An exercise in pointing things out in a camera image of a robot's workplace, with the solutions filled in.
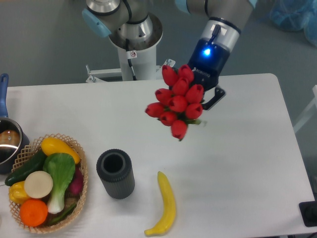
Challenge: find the blue plastic bag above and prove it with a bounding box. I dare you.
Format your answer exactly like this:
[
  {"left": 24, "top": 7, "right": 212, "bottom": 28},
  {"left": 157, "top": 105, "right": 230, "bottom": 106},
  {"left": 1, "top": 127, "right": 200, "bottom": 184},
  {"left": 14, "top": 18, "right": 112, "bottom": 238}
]
[{"left": 269, "top": 0, "right": 317, "bottom": 46}]

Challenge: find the green chili pepper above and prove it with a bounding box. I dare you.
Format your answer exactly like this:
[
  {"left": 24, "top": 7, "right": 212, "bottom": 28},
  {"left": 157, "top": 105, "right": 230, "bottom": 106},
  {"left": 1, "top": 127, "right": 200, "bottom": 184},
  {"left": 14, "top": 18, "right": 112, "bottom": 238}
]
[{"left": 47, "top": 203, "right": 77, "bottom": 226}]

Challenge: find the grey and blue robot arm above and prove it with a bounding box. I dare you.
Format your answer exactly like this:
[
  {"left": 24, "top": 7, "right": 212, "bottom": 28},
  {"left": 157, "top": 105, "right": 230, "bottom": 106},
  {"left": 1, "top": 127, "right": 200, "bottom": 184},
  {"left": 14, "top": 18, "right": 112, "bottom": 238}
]
[{"left": 82, "top": 0, "right": 256, "bottom": 110}]

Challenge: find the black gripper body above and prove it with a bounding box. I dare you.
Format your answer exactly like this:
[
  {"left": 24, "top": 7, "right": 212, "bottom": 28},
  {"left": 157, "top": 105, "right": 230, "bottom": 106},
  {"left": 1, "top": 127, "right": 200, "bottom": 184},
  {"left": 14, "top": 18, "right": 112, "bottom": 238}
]
[{"left": 187, "top": 16, "right": 241, "bottom": 93}]

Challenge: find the yellow squash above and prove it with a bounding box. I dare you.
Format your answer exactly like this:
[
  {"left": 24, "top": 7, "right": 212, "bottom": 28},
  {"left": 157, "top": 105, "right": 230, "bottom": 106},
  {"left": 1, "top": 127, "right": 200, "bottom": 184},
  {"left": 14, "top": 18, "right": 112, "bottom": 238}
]
[{"left": 41, "top": 137, "right": 80, "bottom": 164}]

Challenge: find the black device at edge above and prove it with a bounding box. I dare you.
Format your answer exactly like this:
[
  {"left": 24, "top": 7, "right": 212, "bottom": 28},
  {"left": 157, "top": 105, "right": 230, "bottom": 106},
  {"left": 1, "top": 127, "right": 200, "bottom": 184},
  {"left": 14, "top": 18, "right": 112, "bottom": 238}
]
[{"left": 299, "top": 201, "right": 317, "bottom": 227}]

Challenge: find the green bok choy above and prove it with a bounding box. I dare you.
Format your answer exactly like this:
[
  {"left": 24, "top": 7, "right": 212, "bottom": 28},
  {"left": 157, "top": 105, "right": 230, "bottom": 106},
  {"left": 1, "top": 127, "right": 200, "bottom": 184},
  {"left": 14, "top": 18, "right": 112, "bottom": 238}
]
[{"left": 43, "top": 153, "right": 75, "bottom": 214}]

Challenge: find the yellow banana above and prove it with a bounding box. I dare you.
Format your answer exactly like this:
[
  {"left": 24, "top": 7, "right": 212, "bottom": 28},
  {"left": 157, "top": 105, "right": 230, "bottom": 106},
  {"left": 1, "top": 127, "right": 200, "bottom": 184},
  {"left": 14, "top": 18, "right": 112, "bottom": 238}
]
[{"left": 144, "top": 171, "right": 176, "bottom": 237}]

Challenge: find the woven bamboo basket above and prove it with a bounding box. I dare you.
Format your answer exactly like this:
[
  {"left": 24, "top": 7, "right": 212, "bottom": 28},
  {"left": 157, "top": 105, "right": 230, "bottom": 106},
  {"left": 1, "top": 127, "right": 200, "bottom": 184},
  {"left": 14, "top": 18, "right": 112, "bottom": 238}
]
[{"left": 9, "top": 133, "right": 88, "bottom": 234}]

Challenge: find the dark green cucumber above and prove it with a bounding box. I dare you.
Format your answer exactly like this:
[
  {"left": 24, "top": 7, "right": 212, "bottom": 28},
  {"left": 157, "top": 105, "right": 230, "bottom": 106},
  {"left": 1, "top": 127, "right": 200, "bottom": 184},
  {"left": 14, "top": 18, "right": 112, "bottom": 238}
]
[{"left": 4, "top": 149, "right": 47, "bottom": 186}]

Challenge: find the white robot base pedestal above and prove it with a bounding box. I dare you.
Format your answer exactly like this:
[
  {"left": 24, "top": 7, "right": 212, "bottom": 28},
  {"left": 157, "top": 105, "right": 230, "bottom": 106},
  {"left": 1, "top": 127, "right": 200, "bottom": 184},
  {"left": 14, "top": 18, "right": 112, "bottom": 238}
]
[{"left": 86, "top": 13, "right": 175, "bottom": 83}]

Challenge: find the dark grey ribbed vase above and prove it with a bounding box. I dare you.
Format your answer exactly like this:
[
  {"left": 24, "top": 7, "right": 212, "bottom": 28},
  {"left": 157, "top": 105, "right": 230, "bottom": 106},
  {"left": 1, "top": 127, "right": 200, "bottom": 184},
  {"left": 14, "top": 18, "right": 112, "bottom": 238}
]
[{"left": 96, "top": 149, "right": 135, "bottom": 199}]

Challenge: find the orange fruit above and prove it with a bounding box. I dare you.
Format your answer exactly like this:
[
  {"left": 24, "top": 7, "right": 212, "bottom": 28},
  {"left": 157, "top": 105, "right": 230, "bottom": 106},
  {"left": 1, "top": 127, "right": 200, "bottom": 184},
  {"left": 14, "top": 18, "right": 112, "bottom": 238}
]
[{"left": 19, "top": 199, "right": 48, "bottom": 227}]

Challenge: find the purple sweet potato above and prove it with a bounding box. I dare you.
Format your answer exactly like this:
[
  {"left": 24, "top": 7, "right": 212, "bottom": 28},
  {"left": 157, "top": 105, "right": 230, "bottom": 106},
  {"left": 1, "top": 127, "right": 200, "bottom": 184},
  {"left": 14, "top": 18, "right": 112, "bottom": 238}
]
[{"left": 68, "top": 167, "right": 84, "bottom": 195}]

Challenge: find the red tulip bouquet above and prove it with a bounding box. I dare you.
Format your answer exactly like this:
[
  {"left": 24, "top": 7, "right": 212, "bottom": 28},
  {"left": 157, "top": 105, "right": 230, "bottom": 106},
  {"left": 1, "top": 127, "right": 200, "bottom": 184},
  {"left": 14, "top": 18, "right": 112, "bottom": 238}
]
[{"left": 145, "top": 64, "right": 204, "bottom": 141}]

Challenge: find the blue handled saucepan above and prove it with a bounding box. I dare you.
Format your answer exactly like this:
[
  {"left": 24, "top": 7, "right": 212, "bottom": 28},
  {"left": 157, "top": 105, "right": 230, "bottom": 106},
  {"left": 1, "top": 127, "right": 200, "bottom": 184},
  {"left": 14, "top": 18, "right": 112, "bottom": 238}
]
[{"left": 0, "top": 73, "right": 29, "bottom": 175}]

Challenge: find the yellow bell pepper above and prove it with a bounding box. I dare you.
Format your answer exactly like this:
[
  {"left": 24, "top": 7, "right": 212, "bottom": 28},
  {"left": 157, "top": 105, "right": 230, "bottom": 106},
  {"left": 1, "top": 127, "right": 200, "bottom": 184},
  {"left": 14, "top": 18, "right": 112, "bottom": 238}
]
[{"left": 9, "top": 181, "right": 31, "bottom": 204}]

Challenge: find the white metal frame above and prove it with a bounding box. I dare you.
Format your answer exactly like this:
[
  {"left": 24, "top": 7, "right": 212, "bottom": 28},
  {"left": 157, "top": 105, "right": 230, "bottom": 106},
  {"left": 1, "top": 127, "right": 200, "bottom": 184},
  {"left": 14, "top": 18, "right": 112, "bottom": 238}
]
[{"left": 293, "top": 85, "right": 317, "bottom": 134}]

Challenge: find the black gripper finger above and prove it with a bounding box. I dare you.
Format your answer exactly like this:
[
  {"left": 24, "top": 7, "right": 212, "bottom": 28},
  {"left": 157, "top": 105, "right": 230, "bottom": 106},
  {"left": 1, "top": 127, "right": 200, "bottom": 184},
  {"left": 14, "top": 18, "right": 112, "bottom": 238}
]
[{"left": 202, "top": 87, "right": 226, "bottom": 111}]

